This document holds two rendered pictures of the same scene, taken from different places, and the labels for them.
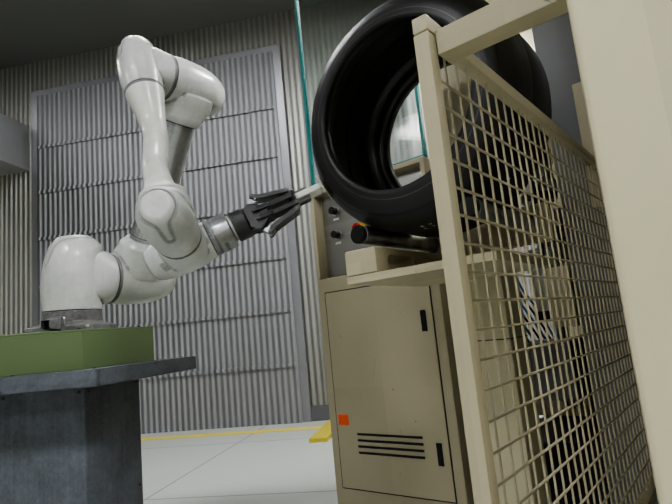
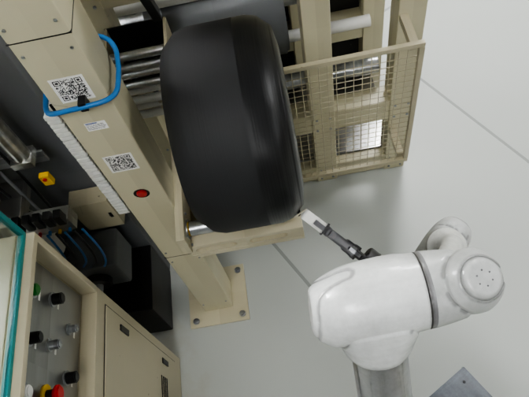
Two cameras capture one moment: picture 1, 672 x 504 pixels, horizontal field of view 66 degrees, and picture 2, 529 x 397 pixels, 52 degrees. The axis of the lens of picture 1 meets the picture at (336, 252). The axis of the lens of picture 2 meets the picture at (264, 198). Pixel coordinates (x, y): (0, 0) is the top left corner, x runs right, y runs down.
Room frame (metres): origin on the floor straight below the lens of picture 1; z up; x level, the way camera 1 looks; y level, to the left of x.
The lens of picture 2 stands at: (1.69, 0.56, 2.35)
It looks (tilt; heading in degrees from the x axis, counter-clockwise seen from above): 60 degrees down; 238
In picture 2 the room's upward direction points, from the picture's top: 16 degrees counter-clockwise
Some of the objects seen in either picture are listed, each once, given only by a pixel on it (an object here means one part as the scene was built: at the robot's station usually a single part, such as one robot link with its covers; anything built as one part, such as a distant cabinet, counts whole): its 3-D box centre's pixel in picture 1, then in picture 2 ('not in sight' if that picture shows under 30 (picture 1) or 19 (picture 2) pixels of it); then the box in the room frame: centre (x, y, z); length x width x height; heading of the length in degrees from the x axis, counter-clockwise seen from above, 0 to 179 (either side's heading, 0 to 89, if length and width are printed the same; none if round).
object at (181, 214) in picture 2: (477, 235); (181, 191); (1.38, -0.39, 0.90); 0.40 x 0.03 x 0.10; 52
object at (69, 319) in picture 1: (68, 321); not in sight; (1.45, 0.77, 0.78); 0.22 x 0.18 x 0.06; 178
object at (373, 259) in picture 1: (401, 264); (245, 228); (1.33, -0.17, 0.84); 0.36 x 0.09 x 0.06; 142
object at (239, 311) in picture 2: not in sight; (217, 294); (1.45, -0.42, 0.01); 0.27 x 0.27 x 0.02; 52
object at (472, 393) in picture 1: (583, 325); (297, 131); (0.86, -0.39, 0.65); 0.90 x 0.02 x 0.70; 142
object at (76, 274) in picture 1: (76, 272); not in sight; (1.47, 0.76, 0.92); 0.18 x 0.16 x 0.22; 142
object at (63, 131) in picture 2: not in sight; (94, 164); (1.54, -0.45, 1.19); 0.05 x 0.04 x 0.48; 52
